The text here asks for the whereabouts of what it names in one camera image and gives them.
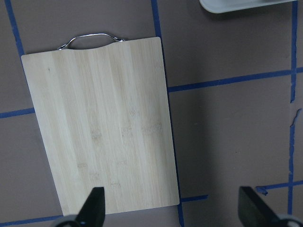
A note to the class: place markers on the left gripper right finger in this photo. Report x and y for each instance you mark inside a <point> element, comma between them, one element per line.
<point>254,212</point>

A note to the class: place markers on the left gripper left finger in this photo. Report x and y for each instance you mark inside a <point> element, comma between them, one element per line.
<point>92,213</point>

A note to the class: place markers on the pale green bear tray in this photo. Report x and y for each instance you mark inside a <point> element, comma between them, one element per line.
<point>223,6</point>

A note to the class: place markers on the bamboo cutting board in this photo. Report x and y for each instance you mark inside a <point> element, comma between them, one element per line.
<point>103,114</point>

